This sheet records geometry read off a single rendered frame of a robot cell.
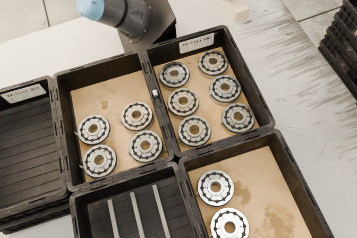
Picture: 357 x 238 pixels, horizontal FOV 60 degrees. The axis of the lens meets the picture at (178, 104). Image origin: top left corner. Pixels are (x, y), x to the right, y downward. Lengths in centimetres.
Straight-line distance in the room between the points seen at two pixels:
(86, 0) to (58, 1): 163
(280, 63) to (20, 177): 101
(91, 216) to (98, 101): 37
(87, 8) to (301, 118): 84
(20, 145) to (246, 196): 73
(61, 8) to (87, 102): 167
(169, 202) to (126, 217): 13
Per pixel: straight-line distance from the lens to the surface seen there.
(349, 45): 183
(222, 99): 100
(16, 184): 109
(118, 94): 108
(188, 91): 102
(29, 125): 115
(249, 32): 138
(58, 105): 101
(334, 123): 123
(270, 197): 95
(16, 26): 273
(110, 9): 113
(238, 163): 96
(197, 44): 109
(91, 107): 108
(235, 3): 140
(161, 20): 114
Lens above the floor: 174
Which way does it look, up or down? 63 degrees down
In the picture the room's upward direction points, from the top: 8 degrees counter-clockwise
